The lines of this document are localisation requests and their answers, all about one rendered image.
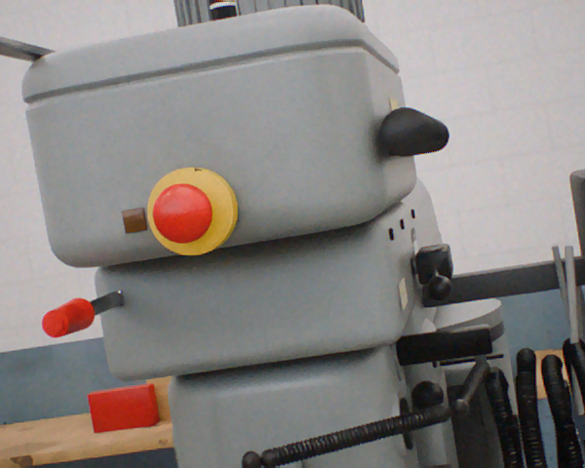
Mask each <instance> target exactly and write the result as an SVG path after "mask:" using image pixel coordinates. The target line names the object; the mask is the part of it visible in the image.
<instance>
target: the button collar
mask: <svg viewBox="0 0 585 468"><path fill-rule="evenodd" d="M180 183H186V184H190V185H193V186H196V187H197V188H199V189H200V190H202V191H203V192H204V193H205V194H206V196H207V197H208V199H209V201H210V203H211V206H212V212H213V217H212V222H211V225H210V227H209V229H208V231H207V232H206V233H205V234H204V235H203V236H202V237H201V238H200V239H198V240H196V241H194V242H192V243H188V244H176V243H173V242H170V241H168V240H167V239H165V238H164V237H163V236H162V235H161V234H160V233H159V232H158V231H157V229H156V227H155V225H154V222H153V218H152V209H153V205H154V202H155V200H156V198H157V196H158V195H159V194H160V193H161V192H162V191H163V190H164V189H165V188H167V187H169V186H171V185H174V184H180ZM237 215H238V208H237V202H236V198H235V195H234V193H233V191H232V189H231V187H230V186H229V184H228V183H227V182H226V181H225V180H224V179H223V178H222V177H221V176H220V175H218V174H216V173H214V172H212V171H210V170H207V169H202V168H185V169H179V170H176V171H173V172H171V173H169V174H167V175H165V176H164V177H162V178H161V179H160V180H159V181H158V182H157V184H156V185H155V186H154V188H153V190H152V192H151V194H150V196H149V200H148V205H147V218H148V222H149V226H150V228H151V231H152V233H153V234H154V236H155V237H156V239H157V240H158V241H159V242H160V243H161V244H162V245H163V246H164V247H165V248H167V249H168V250H170V251H172V252H174V253H176V254H182V255H199V254H205V253H207V252H210V251H213V250H214V249H216V248H218V247H219V246H221V245H222V244H223V243H224V242H225V241H226V240H227V239H228V238H229V236H230V235H231V233H232V232H233V229H234V227H235V224H236V221H237Z"/></svg>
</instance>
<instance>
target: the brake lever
mask: <svg viewBox="0 0 585 468"><path fill-rule="evenodd" d="M123 304H125V302H124V297H123V292H122V291H118V292H111V293H109V294H106V295H104V296H101V297H99V298H96V299H94V300H91V301H89V302H88V301H87V300H85V299H83V298H74V299H71V300H69V301H67V302H65V303H64V304H63V305H61V306H59V307H57V308H55V309H53V310H51V311H49V312H47V313H46V314H45V315H44V317H43V318H42V322H41V326H42V329H43V331H44V332H45V334H47V335H48V336H51V337H60V336H63V335H66V334H70V333H73V332H78V331H80V330H83V329H86V328H87V327H88V326H89V325H90V324H91V323H92V322H93V320H94V317H95V315H97V314H99V313H101V312H104V311H106V310H108V309H110V308H113V307H115V306H117V305H123Z"/></svg>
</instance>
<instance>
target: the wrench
mask: <svg viewBox="0 0 585 468"><path fill-rule="evenodd" d="M55 52H57V51H54V50H50V49H46V48H43V47H39V46H35V45H31V44H27V43H23V42H21V41H17V40H13V39H9V38H5V37H1V36H0V56H3V57H8V58H12V59H21V60H25V61H30V62H34V61H36V60H38V59H39V58H41V57H43V56H45V55H48V54H51V53H55Z"/></svg>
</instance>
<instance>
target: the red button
mask: <svg viewBox="0 0 585 468"><path fill-rule="evenodd" d="M212 217H213V212H212V206H211V203H210V201H209V199H208V197H207V196H206V194H205V193H204V192H203V191H202V190H200V189H199V188H197V187H196V186H193V185H190V184H186V183H180V184H174V185H171V186H169V187H167V188H165V189H164V190H163V191H162V192H161V193H160V194H159V195H158V196H157V198H156V200H155V202H154V205H153V209H152V218H153V222H154V225H155V227H156V229H157V231H158V232H159V233H160V234H161V235H162V236H163V237H164V238H165V239H167V240H168V241H170V242H173V243H176V244H188V243H192V242H194V241H196V240H198V239H200V238H201V237H202V236H203V235H204V234H205V233H206V232H207V231H208V229H209V227H210V225H211V222H212Z"/></svg>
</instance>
